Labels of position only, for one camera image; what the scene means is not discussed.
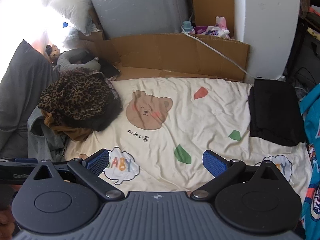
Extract teal capped bottle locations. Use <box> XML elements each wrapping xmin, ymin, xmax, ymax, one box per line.
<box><xmin>182</xmin><ymin>20</ymin><xmax>194</xmax><ymax>33</ymax></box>

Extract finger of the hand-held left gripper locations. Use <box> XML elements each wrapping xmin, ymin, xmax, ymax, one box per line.
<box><xmin>0</xmin><ymin>158</ymin><xmax>39</xmax><ymax>164</ymax></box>

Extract cream printed blanket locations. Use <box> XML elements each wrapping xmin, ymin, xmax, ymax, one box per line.
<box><xmin>64</xmin><ymin>77</ymin><xmax>313</xmax><ymax>205</ymax></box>

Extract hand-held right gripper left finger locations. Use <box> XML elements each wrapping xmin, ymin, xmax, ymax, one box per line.
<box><xmin>32</xmin><ymin>149</ymin><xmax>125</xmax><ymax>202</ymax></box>

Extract grey neck pillow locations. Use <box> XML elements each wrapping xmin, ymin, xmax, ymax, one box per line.
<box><xmin>53</xmin><ymin>49</ymin><xmax>101</xmax><ymax>71</ymax></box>

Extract white pillow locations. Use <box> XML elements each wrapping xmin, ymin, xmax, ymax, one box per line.
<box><xmin>45</xmin><ymin>0</ymin><xmax>92</xmax><ymax>34</ymax></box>

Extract dark furry cloth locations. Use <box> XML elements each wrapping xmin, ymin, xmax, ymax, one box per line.
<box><xmin>99</xmin><ymin>59</ymin><xmax>121</xmax><ymax>78</ymax></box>

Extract brown garment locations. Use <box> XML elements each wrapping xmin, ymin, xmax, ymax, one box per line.
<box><xmin>44</xmin><ymin>112</ymin><xmax>93</xmax><ymax>142</ymax></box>

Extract grey plastic-wrapped mattress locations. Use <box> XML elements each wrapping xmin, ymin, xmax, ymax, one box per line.
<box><xmin>84</xmin><ymin>0</ymin><xmax>195</xmax><ymax>40</ymax></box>

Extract grey-blue garment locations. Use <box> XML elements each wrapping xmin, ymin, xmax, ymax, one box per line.
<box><xmin>27</xmin><ymin>107</ymin><xmax>73</xmax><ymax>163</ymax></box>

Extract leopard print pants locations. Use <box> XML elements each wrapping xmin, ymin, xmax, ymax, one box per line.
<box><xmin>38</xmin><ymin>70</ymin><xmax>114</xmax><ymax>128</ymax></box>

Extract flat cardboard sheet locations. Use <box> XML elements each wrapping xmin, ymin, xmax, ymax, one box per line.
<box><xmin>79</xmin><ymin>29</ymin><xmax>251</xmax><ymax>82</ymax></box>

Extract white cable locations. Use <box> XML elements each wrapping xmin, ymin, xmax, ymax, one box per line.
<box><xmin>181</xmin><ymin>12</ymin><xmax>285</xmax><ymax>80</ymax></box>

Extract folded black garment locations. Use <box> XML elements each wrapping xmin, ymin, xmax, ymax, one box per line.
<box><xmin>248</xmin><ymin>79</ymin><xmax>307</xmax><ymax>147</ymax></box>

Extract dark grey cushion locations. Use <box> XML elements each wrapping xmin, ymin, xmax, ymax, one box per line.
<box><xmin>0</xmin><ymin>39</ymin><xmax>60</xmax><ymax>159</ymax></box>

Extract black bag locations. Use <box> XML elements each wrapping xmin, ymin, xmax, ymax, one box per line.
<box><xmin>285</xmin><ymin>12</ymin><xmax>320</xmax><ymax>100</ymax></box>

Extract teal printed cloth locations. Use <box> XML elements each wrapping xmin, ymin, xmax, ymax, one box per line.
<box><xmin>299</xmin><ymin>84</ymin><xmax>320</xmax><ymax>240</ymax></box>

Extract small plush toy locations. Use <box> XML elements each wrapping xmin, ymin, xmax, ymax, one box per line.
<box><xmin>45</xmin><ymin>44</ymin><xmax>62</xmax><ymax>64</ymax></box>

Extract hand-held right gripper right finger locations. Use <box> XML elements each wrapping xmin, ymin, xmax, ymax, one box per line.
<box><xmin>191</xmin><ymin>150</ymin><xmax>287</xmax><ymax>202</ymax></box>

